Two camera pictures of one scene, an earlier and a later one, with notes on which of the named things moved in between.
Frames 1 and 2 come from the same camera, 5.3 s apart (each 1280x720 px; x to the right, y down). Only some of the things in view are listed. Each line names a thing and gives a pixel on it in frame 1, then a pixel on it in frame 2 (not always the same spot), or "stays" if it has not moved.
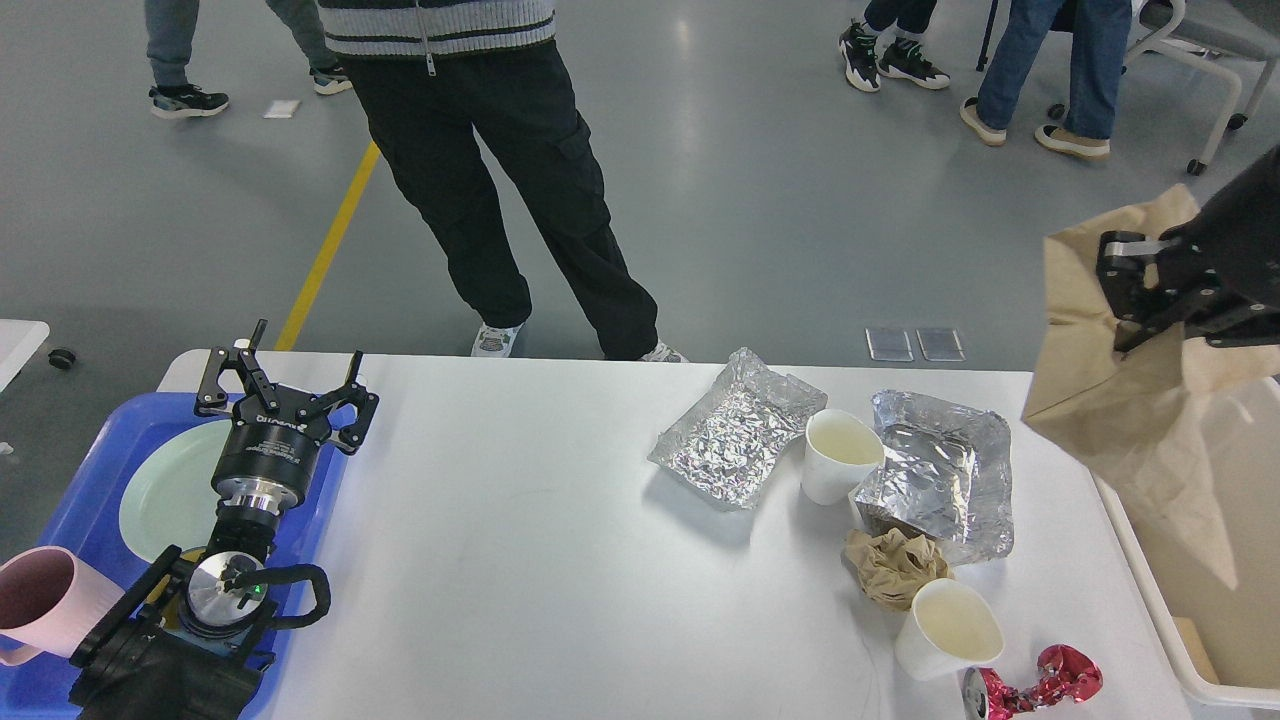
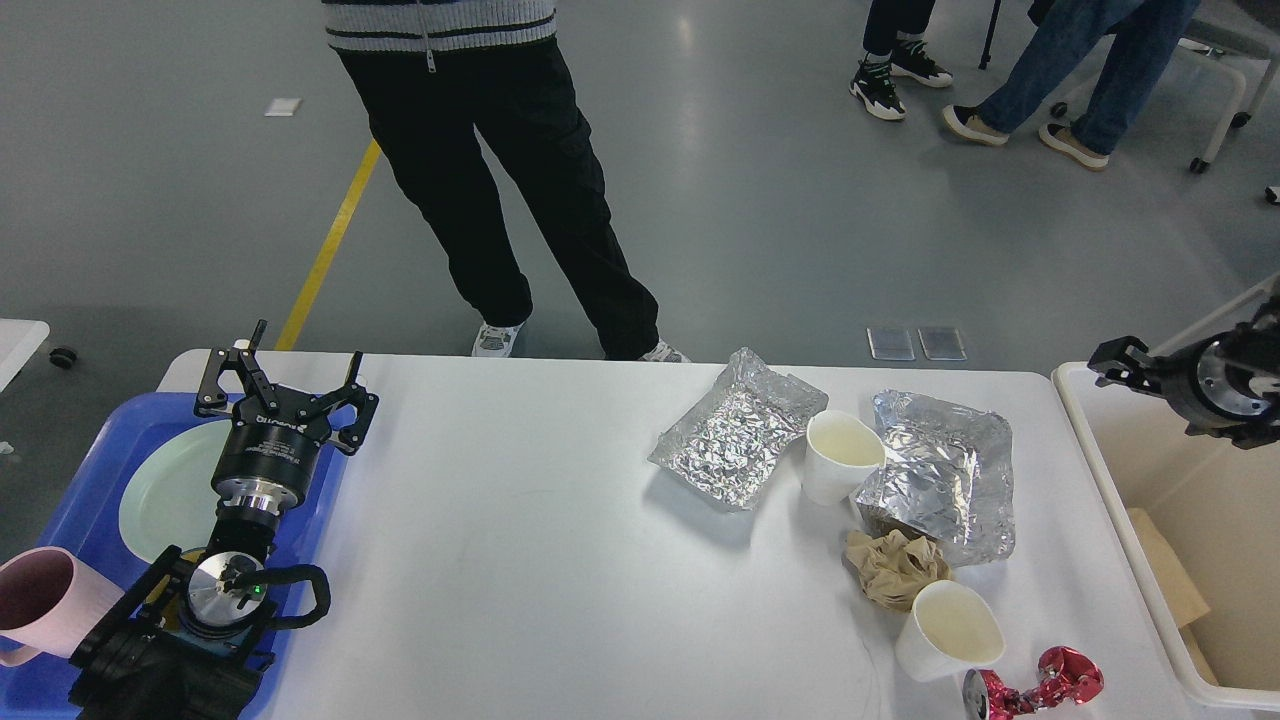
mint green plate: x=168 y=502 stays
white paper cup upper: x=839 y=449 stays
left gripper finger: x=318 y=409 stays
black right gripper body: x=1234 y=237 → x=1208 y=382
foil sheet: x=946 y=475 stays
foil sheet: x=720 y=449 stays
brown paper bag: x=1161 y=416 → x=1180 y=590
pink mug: x=48 y=602 stays
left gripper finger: x=212 y=398 stays
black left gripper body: x=266 y=458 stays
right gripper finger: x=1148 y=299 → x=1125 y=362
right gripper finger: x=1253 y=326 → x=1244 y=434
